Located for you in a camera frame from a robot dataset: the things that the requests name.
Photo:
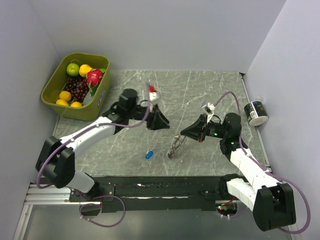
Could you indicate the green apple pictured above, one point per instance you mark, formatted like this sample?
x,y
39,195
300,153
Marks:
x,y
72,69

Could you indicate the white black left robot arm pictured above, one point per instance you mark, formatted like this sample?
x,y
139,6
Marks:
x,y
57,158

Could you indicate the yellow lemon front left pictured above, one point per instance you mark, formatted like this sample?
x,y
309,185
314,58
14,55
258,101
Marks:
x,y
62,102

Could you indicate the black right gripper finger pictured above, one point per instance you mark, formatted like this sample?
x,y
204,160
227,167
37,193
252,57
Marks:
x,y
192,134
195,128

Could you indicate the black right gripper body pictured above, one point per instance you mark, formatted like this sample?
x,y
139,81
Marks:
x,y
214,129

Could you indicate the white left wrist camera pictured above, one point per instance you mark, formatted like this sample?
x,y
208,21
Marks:
x,y
154,96

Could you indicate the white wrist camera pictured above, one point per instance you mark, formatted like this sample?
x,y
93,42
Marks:
x,y
209,109
154,96

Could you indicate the purple grape bunch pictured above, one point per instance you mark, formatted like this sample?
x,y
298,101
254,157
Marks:
x,y
78,88

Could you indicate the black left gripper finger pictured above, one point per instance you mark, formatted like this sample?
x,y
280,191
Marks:
x,y
151,125
160,119

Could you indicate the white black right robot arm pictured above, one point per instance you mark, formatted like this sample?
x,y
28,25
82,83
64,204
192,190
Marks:
x,y
271,202

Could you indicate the black white tape roll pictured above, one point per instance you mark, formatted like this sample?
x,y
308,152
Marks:
x,y
255,113

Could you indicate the blue tagged key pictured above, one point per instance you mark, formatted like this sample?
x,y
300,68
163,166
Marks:
x,y
149,153

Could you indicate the aluminium rail frame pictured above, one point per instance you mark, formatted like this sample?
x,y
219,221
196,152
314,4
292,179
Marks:
x,y
47,214

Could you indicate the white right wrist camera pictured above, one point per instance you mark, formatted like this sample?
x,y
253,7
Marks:
x,y
209,109

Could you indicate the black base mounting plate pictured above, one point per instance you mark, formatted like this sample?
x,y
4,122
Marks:
x,y
150,193

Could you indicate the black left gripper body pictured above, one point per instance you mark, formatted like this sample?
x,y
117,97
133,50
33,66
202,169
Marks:
x,y
139,113

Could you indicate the pink dragon fruit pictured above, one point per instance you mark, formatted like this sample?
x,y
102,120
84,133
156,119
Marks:
x,y
94,78

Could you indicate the olive green plastic bin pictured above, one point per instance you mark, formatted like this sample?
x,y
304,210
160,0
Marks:
x,y
91,105

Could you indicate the orange fruit front right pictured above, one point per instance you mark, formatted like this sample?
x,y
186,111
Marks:
x,y
76,104

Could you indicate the orange fruit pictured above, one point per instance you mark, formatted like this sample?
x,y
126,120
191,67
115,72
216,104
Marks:
x,y
66,96
76,104

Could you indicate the orange fruit upper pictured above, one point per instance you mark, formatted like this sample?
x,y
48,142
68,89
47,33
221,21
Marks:
x,y
66,96

